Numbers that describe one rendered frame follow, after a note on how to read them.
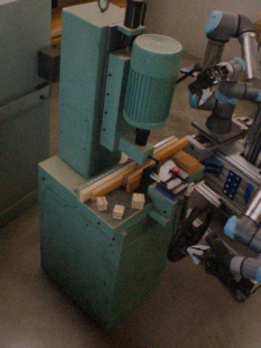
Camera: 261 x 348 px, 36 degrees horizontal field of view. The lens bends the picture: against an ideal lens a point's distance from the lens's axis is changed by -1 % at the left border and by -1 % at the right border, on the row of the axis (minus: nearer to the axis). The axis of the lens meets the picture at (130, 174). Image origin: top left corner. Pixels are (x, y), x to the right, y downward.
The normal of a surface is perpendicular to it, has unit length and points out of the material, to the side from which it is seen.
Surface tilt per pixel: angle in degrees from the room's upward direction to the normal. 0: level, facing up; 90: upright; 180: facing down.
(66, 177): 0
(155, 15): 90
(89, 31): 90
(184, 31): 90
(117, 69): 90
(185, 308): 0
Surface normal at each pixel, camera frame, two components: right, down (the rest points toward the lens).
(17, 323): 0.13, -0.75
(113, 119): -0.69, 0.40
